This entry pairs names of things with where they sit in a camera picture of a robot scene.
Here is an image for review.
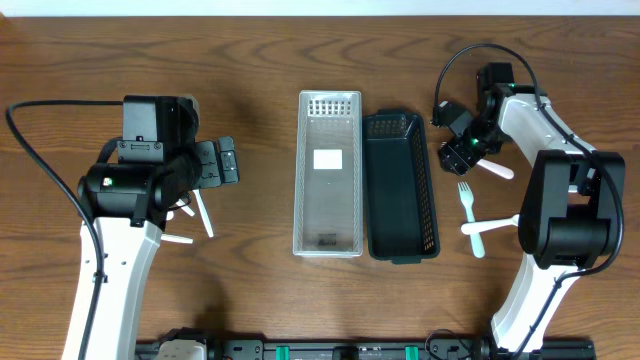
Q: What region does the pinkish white plastic spoon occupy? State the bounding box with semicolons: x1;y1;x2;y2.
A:
460;214;520;235

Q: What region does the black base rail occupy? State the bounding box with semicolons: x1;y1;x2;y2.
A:
134;327;598;360

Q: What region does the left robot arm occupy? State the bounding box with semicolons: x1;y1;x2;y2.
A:
63;95;239;359

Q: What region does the pale green plastic fork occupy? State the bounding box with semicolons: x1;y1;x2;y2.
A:
458;182;485;258

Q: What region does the white plastic fork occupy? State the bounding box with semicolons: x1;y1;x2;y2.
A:
476;159;514;180

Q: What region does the clear perforated plastic basket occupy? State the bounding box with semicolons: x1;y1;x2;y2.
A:
292;90;364;258

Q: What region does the dark green perforated basket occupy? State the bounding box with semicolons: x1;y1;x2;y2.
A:
363;109;440;265

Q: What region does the white spoon lowest left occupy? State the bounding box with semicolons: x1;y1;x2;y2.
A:
161;234;194;244

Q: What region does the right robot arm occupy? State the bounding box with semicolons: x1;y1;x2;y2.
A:
432;62;625;356

